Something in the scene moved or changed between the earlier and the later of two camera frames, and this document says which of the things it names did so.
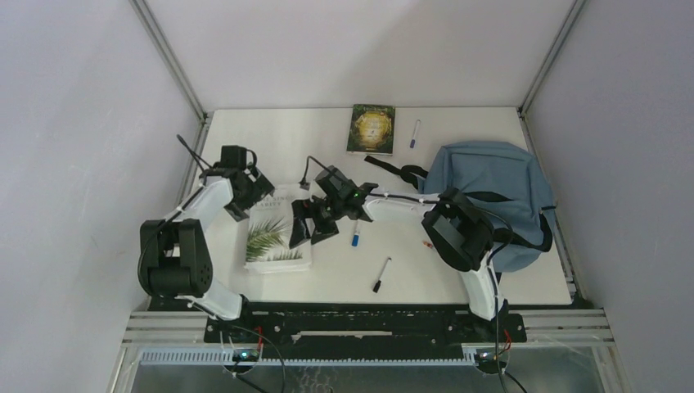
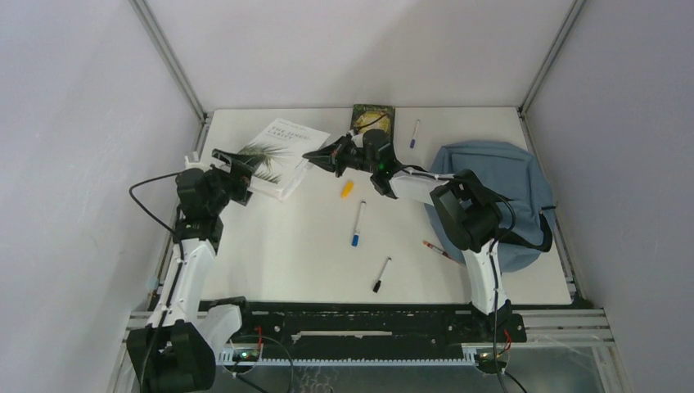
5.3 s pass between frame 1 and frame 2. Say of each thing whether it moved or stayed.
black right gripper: moved
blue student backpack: stayed
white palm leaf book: moved
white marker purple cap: stayed
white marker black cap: stayed
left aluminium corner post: stayed
